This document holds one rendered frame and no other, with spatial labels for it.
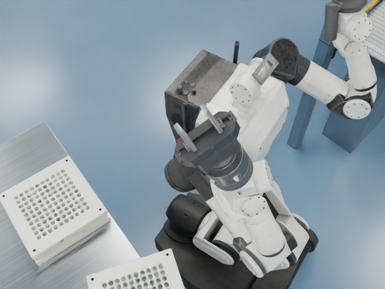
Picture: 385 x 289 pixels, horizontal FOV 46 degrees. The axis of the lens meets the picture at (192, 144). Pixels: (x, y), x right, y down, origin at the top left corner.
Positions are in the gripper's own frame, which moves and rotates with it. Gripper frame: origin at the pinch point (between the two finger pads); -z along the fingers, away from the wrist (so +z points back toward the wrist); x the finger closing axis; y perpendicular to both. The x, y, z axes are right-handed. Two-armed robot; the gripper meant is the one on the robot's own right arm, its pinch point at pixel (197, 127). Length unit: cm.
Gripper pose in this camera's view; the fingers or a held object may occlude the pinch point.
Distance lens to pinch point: 76.1
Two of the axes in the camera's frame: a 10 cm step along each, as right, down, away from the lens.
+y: 4.3, 6.7, -6.1
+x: 8.1, -5.8, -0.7
